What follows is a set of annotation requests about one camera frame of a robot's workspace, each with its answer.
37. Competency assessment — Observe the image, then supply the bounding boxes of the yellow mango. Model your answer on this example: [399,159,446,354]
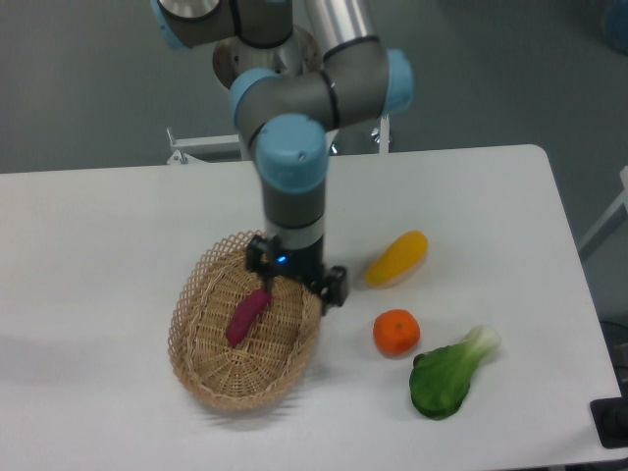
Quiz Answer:
[364,230,429,289]

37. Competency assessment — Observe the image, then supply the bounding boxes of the white frame at right edge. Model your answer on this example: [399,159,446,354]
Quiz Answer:
[576,167,627,262]

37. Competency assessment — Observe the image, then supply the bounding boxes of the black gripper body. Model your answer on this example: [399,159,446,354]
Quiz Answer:
[268,235,325,289]

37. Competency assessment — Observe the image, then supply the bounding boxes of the black device at table edge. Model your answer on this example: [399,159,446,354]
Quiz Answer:
[590,397,627,449]

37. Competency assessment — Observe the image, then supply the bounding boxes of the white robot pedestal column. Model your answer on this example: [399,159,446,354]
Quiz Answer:
[212,25,323,161]

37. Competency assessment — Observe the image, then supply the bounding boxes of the white metal mounting frame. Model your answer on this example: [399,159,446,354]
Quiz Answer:
[167,113,395,165]

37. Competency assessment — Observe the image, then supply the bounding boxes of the purple sweet potato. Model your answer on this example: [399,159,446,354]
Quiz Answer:
[226,288,272,346]

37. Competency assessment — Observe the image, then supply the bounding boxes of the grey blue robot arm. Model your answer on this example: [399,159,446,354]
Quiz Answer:
[151,1,414,307]

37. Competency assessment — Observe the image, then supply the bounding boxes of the green bok choy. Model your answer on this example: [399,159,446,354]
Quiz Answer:
[408,325,500,420]

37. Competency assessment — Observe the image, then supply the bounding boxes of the orange tangerine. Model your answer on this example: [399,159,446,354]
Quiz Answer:
[373,309,421,357]

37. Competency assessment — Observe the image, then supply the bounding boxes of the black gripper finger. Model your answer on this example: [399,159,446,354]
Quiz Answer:
[245,235,277,292]
[303,265,347,315]

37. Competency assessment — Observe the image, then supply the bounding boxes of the woven wicker oval basket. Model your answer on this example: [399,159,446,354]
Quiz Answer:
[168,231,322,411]

